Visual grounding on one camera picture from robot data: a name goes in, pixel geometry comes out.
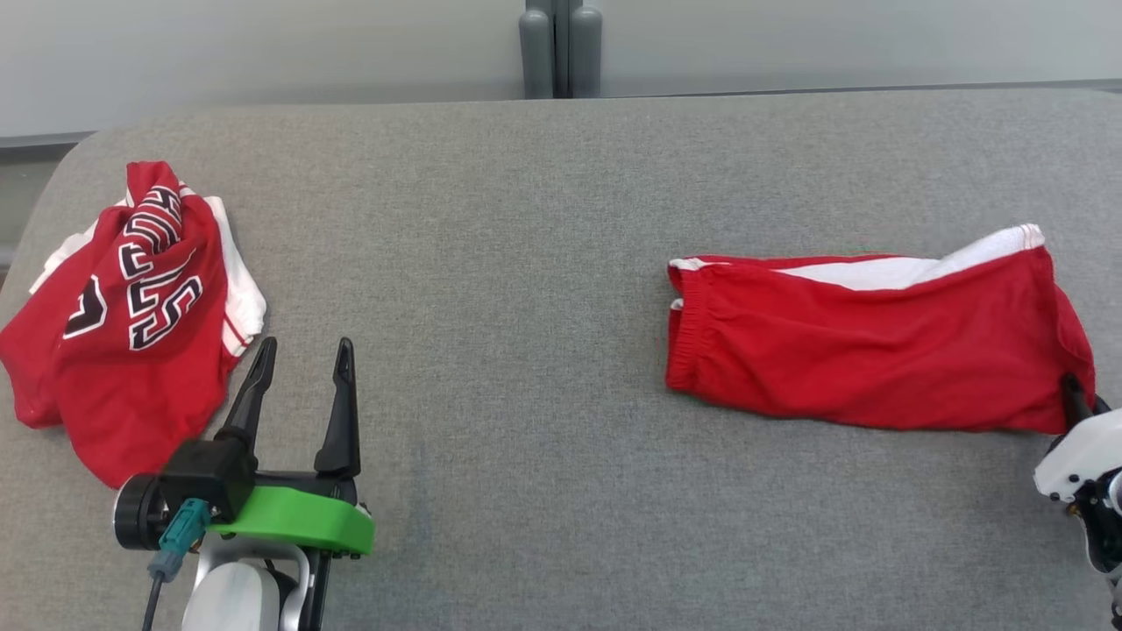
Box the grey double partition post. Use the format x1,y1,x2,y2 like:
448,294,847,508
519,0,604,99

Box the teal plug black cable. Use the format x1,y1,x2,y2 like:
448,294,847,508
140,498,213,631

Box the red shorts with white trim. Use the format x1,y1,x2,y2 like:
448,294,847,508
664,223,1097,436

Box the red jersey with black lettering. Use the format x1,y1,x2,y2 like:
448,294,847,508
0,160,267,489

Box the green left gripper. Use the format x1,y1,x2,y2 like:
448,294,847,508
206,337,376,559

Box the grey wall base rail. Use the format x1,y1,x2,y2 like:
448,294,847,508
0,131,93,163

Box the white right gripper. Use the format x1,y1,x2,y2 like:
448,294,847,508
1033,372,1122,505

